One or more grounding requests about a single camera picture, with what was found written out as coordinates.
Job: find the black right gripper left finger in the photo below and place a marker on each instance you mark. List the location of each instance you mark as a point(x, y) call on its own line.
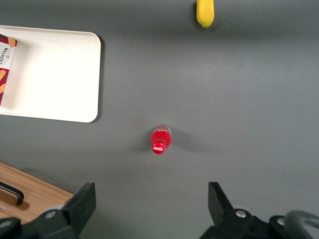
point(79, 204)

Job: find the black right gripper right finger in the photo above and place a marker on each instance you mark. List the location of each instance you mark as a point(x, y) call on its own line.
point(219, 206)

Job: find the red coke bottle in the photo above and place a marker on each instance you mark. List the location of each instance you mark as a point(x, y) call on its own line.
point(160, 139)

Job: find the cream rectangular tray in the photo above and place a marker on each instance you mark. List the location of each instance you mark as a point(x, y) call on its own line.
point(57, 74)

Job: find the oak wooden drawer cabinet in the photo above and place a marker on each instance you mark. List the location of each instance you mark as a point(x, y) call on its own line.
point(42, 191)

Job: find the lower wooden drawer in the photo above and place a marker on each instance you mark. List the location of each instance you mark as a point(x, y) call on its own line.
point(37, 185)

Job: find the red Walkers shortbread box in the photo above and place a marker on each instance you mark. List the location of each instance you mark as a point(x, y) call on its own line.
point(6, 64)

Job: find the yellow lemon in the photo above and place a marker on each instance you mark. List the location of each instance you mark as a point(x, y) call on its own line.
point(205, 12)

